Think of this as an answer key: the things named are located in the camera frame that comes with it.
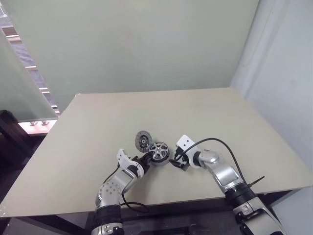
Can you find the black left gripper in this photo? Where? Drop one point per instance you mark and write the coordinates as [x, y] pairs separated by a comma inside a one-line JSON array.
[[143, 162]]

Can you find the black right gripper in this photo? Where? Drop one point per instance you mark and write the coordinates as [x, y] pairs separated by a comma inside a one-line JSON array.
[[183, 159]]

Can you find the silver spoked wheel rim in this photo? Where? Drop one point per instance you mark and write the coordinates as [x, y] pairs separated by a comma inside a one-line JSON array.
[[159, 149]]

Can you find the grey brake disc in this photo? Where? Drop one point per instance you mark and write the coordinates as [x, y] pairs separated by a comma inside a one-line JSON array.
[[142, 140]]

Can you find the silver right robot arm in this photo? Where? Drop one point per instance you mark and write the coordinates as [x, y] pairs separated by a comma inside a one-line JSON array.
[[225, 173]]

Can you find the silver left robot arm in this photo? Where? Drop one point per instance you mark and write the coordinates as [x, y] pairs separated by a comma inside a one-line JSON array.
[[115, 186]]

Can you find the metal glass clamp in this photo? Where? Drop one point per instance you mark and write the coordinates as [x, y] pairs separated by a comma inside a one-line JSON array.
[[44, 123], [33, 123]]

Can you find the frosted glass panel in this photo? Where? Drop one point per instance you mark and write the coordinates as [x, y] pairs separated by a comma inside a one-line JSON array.
[[19, 93]]

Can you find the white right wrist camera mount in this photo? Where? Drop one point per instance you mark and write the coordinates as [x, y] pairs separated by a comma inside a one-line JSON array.
[[184, 142]]

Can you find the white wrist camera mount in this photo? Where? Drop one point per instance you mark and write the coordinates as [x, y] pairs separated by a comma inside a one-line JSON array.
[[184, 142], [124, 160]]

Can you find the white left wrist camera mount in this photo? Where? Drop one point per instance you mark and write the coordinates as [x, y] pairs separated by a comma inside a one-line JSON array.
[[124, 160]]

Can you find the black table frame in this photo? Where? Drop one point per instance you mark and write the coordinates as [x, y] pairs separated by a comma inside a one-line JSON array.
[[73, 218]]

